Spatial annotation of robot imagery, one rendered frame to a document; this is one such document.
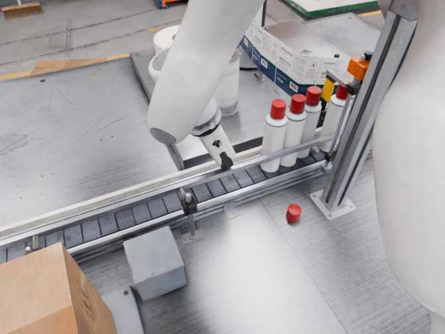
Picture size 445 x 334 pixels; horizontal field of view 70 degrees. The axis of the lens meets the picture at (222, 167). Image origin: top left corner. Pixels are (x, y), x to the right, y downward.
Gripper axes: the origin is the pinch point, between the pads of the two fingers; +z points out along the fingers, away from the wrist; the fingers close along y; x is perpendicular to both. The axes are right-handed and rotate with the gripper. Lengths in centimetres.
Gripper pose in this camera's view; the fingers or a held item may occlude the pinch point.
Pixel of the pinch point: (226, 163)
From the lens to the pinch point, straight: 78.2
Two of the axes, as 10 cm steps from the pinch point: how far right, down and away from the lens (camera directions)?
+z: 3.1, 5.5, 7.7
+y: -4.1, -6.5, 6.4
